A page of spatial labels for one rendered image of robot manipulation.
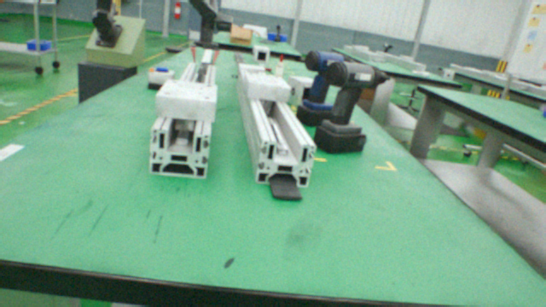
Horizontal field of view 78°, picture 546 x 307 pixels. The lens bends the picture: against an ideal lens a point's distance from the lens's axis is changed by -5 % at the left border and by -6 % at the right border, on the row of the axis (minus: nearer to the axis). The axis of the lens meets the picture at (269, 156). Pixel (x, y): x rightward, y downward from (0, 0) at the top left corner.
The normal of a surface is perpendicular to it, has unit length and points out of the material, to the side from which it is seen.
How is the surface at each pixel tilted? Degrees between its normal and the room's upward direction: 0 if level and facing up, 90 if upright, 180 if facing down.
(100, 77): 90
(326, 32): 90
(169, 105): 90
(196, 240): 0
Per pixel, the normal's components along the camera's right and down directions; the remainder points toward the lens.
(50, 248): 0.16, -0.92
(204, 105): 0.13, 0.38
